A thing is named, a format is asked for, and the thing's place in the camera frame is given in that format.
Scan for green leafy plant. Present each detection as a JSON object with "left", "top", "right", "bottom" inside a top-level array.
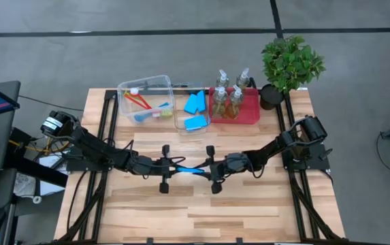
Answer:
[{"left": 261, "top": 35, "right": 327, "bottom": 95}]

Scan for large clear plastic bin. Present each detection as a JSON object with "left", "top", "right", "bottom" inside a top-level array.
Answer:
[{"left": 116, "top": 74, "right": 176, "bottom": 125}]

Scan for small clear plastic bin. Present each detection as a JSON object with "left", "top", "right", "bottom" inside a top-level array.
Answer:
[{"left": 173, "top": 84, "right": 212, "bottom": 136}]

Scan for red brush white bristles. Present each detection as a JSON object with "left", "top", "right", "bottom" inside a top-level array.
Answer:
[{"left": 129, "top": 87, "right": 153, "bottom": 110}]

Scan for green dish brush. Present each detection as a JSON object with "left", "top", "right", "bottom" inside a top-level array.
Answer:
[{"left": 152, "top": 101, "right": 174, "bottom": 120}]

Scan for yellow cable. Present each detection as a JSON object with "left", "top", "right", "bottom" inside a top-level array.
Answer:
[{"left": 9, "top": 135, "right": 70, "bottom": 154}]

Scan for clear yellow soap pump bottle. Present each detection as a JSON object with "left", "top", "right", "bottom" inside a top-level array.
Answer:
[
  {"left": 216, "top": 69, "right": 230, "bottom": 89},
  {"left": 225, "top": 84, "right": 245, "bottom": 120},
  {"left": 212, "top": 86, "right": 229, "bottom": 119},
  {"left": 235, "top": 67, "right": 251, "bottom": 90}
]

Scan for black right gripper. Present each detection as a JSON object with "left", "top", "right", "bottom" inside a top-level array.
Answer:
[{"left": 197, "top": 145, "right": 250, "bottom": 195}]

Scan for red spoon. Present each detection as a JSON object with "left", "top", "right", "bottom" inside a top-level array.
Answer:
[{"left": 123, "top": 92, "right": 150, "bottom": 110}]

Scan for red plastic tray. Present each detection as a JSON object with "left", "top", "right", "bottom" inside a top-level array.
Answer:
[{"left": 208, "top": 86, "right": 261, "bottom": 125}]

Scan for black plant pot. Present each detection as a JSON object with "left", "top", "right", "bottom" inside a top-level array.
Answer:
[{"left": 259, "top": 84, "right": 285, "bottom": 110}]

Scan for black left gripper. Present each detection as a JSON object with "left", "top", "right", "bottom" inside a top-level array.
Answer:
[{"left": 135, "top": 144, "right": 182, "bottom": 195}]

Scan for black aluminium frame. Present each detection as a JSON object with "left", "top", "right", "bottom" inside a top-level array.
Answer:
[
  {"left": 276, "top": 88, "right": 345, "bottom": 243},
  {"left": 58, "top": 88, "right": 120, "bottom": 243}
]

